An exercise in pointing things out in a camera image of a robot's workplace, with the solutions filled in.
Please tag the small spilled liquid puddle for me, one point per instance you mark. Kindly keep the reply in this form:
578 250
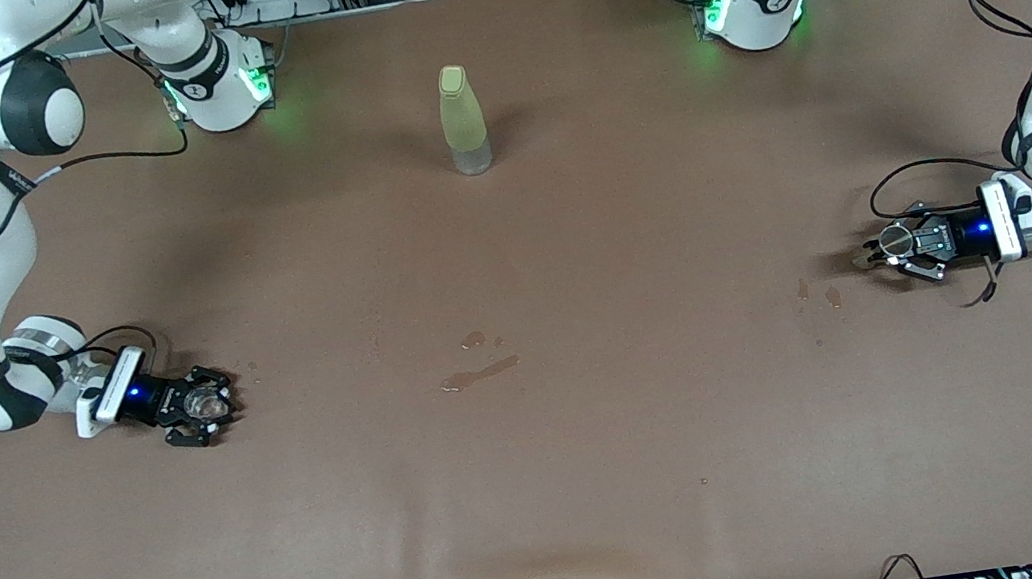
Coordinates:
473 340

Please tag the brown table mat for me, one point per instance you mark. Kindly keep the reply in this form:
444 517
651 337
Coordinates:
544 487

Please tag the yellow-green plastic bottle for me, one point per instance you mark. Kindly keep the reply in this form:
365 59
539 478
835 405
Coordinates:
463 110

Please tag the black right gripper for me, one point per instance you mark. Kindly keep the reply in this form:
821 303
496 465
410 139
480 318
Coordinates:
149 396

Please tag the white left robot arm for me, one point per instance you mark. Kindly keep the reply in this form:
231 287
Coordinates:
770 11

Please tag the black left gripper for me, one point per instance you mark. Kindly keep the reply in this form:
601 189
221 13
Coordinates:
963 234

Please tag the clear glass beaker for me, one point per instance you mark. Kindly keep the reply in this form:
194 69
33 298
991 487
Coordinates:
204 404

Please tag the long spilled liquid puddle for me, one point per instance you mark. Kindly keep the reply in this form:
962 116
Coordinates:
482 373

